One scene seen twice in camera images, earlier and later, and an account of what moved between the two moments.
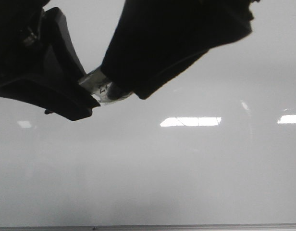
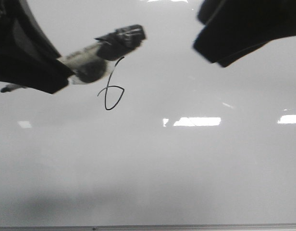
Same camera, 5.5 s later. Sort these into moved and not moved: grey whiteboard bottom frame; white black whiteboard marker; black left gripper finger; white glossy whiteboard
Moved: black left gripper finger; white black whiteboard marker
Not moved: grey whiteboard bottom frame; white glossy whiteboard
